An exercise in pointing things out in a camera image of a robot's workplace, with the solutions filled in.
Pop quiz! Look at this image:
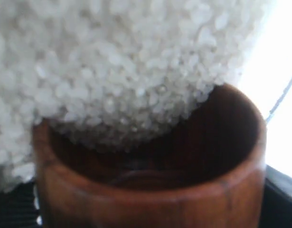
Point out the rice in steel tray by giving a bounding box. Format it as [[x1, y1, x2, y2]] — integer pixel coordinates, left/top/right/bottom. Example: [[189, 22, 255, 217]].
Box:
[[0, 0, 275, 192]]

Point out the brown wooden cup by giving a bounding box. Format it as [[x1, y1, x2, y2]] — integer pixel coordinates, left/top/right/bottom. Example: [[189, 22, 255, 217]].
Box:
[[33, 85, 266, 228]]

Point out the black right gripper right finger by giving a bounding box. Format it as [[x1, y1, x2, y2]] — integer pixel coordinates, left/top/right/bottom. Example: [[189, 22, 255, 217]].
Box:
[[263, 166, 292, 228]]

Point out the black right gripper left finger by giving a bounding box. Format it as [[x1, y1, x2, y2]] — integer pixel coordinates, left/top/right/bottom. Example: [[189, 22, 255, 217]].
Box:
[[0, 181, 42, 228]]

